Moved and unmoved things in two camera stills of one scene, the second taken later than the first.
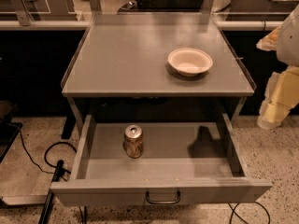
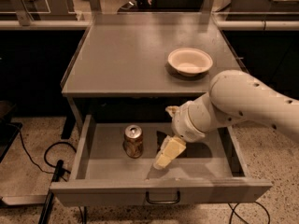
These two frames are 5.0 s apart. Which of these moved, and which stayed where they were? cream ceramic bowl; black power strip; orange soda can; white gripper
Moved: white gripper
Stayed: orange soda can; cream ceramic bowl; black power strip
